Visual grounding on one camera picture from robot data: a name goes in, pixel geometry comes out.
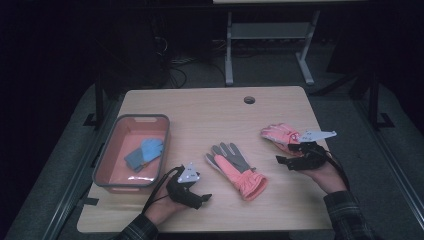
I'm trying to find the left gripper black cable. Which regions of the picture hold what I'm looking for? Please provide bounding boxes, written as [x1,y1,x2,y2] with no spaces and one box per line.
[141,165,186,214]

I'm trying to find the black stand post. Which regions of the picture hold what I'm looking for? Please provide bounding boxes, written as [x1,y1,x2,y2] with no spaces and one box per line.
[83,71,106,129]
[367,71,396,132]

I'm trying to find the pink padded ski glove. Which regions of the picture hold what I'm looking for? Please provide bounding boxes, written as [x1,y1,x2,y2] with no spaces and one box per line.
[260,122,306,158]

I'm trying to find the person's left hand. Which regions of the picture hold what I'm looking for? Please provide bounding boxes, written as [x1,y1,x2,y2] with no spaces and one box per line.
[144,186,191,227]

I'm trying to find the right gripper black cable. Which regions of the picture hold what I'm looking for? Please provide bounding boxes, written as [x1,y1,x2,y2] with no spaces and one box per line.
[318,144,352,192]

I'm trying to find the plain blue knit glove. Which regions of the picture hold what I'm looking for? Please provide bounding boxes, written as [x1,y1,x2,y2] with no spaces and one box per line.
[124,137,165,168]

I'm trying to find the metal rail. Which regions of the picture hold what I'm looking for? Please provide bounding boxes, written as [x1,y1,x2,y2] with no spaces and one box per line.
[351,98,424,231]
[41,99,123,240]

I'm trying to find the pink basket with grey rim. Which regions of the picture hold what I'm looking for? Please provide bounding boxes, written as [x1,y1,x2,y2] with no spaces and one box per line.
[92,113,171,195]

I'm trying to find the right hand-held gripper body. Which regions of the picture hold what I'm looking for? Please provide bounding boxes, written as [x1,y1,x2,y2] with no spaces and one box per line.
[287,130,338,172]

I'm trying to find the pink and grey glove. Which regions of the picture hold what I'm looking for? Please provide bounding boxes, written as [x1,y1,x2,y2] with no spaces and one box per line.
[204,142,269,202]

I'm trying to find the white metal stand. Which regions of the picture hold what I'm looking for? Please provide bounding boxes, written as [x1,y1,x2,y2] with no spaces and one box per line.
[224,9,322,87]

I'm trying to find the person's right hand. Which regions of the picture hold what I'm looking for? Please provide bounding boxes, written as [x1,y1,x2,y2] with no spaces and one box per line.
[299,161,348,195]

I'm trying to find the black floor cables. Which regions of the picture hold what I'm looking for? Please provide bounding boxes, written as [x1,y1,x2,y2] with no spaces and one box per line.
[151,33,228,90]

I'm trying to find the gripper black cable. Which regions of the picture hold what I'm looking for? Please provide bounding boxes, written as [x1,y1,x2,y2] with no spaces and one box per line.
[318,144,352,192]
[141,165,186,214]

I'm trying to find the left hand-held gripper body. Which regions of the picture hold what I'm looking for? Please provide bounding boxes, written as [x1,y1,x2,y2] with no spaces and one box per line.
[165,162,204,205]

